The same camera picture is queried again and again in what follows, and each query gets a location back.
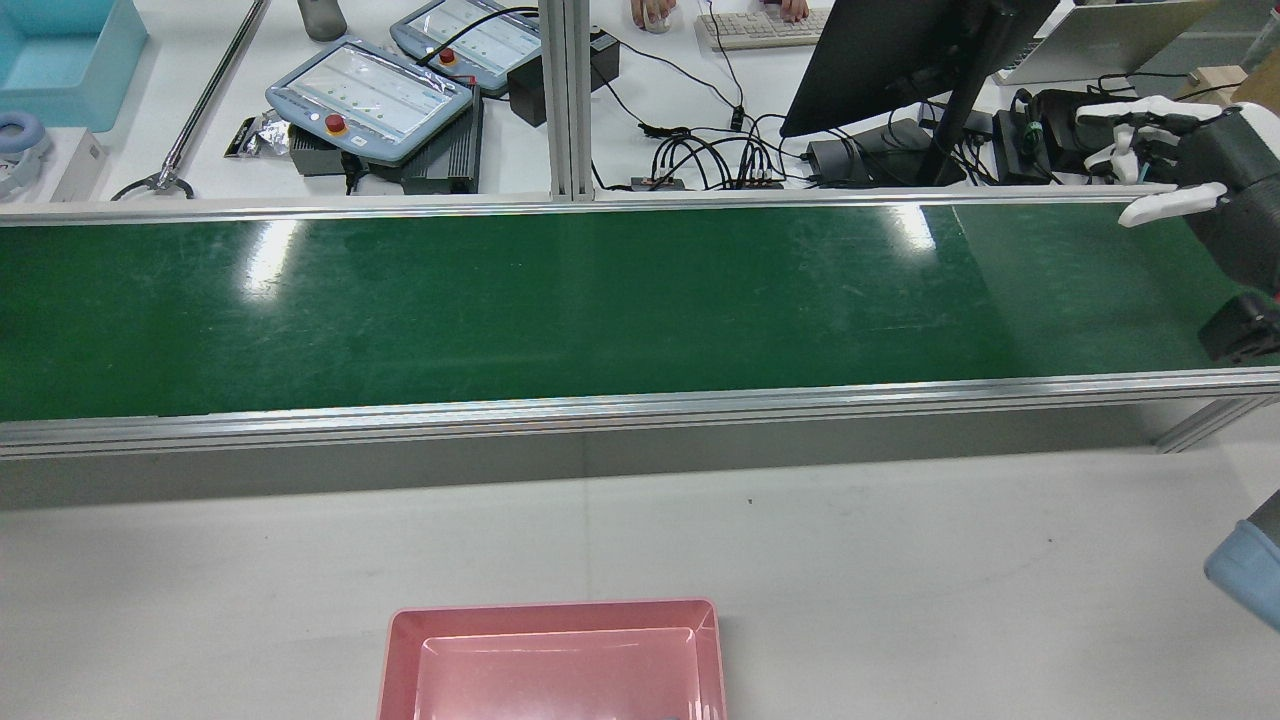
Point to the person hand on mouse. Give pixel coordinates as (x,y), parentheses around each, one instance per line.
(655,8)

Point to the person hand on keyboard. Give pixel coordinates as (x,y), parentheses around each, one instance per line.
(794,9)

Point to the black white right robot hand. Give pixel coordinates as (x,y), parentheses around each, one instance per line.
(1235,180)

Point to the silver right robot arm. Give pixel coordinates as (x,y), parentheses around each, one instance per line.
(1250,570)

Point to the small black box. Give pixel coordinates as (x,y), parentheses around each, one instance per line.
(604,55)

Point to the dark grey docking box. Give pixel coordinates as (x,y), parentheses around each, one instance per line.
(860,155)

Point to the black electronics box green plug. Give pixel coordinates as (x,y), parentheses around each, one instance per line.
(1022,150)

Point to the black ribbed controller box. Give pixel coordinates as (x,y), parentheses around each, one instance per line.
(450,150)

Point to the small dark grey box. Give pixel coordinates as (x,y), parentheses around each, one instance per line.
(318,152)

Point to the white cardboard box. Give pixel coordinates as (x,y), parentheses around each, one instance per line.
(78,165)

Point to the pink plastic box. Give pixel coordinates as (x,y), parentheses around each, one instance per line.
(555,665)

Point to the beige computer mouse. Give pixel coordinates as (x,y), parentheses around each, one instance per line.
(660,24)

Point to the beige computer keyboard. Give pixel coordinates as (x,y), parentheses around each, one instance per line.
(750,30)

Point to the black computer monitor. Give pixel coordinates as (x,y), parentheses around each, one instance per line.
(880,55)

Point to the tan cardboard piece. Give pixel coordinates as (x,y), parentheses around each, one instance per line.
(1265,85)

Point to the light wooden block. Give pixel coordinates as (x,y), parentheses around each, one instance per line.
(1215,82)

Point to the black power adapter block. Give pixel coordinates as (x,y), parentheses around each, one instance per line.
(525,92)

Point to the black case with red logo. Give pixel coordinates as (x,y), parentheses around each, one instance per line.
(1060,135)

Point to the silver laptop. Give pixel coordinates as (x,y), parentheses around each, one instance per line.
(1100,45)

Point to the green conveyor belt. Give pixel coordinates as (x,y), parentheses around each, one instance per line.
(600,300)

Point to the large grey teach pendant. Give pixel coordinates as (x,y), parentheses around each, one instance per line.
(370,98)

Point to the grey cylinder bottle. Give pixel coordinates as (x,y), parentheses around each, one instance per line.
(321,18)

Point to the silver foil packet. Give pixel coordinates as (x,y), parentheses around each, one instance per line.
(255,135)

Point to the metal grabber stick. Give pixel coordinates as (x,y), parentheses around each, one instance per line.
(205,100)

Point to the light blue plastic bin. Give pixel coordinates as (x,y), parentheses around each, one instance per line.
(60,65)

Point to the blue white headphones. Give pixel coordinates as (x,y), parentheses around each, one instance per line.
(18,135)

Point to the aluminium profile post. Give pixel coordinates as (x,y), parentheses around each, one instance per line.
(566,100)

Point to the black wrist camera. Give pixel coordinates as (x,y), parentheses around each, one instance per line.
(1240,330)

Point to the aluminium conveyor frame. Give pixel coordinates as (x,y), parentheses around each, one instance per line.
(600,410)

